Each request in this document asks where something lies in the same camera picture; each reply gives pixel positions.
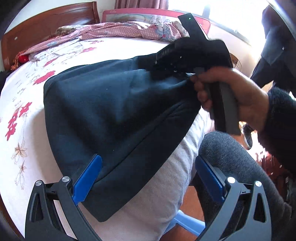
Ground red fringed cushion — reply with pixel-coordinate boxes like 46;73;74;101
11;52;30;70

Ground wicker chair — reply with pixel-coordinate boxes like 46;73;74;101
229;53;241;70

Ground black pants with white print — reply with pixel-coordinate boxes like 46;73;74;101
43;38;232;223

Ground pink bed guard rail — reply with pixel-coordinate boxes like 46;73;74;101
102;9;211;40

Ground wooden headboard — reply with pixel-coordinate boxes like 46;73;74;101
1;1;100;71

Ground window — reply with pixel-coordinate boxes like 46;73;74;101
169;0;266;44

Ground dark red curtain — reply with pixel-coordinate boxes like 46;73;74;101
114;0;169;11

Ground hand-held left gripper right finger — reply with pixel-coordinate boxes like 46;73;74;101
194;155;272;241

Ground person's grey trouser leg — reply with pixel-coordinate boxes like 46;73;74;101
199;132;293;241

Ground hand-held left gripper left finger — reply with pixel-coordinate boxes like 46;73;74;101
25;155;102;241

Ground pink patterned quilt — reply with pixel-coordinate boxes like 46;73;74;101
29;20;190;55

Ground blue plastic stool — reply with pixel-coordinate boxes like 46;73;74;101
172;211;206;237

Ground bed with white floral sheet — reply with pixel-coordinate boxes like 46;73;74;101
0;37;208;241

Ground person's right hand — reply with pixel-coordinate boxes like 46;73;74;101
190;67;269;137

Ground person's right forearm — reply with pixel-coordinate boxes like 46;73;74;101
257;87;296;173

